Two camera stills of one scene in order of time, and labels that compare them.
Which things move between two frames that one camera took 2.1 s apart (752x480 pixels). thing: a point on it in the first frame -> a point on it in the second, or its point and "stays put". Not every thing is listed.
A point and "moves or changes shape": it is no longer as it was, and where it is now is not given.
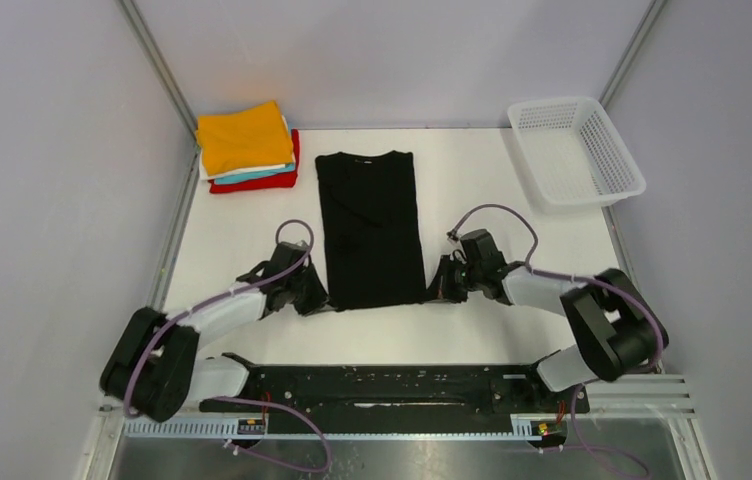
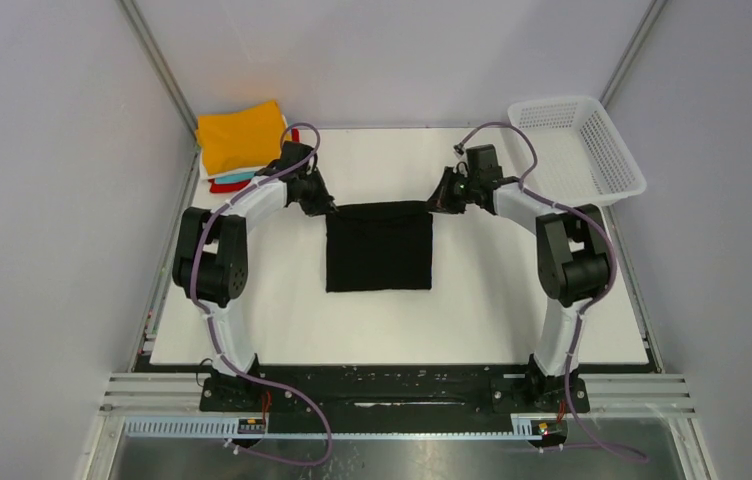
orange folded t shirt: [255, 136] stays put
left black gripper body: [306, 293] -> [314, 197]
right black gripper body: [451, 279] -> [448, 192]
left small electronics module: [250, 426] stays put
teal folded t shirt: [288, 168] stays put
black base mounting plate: [406, 390] stays put
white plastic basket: [573, 152] stays put
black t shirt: [370, 231] moves or changes shape
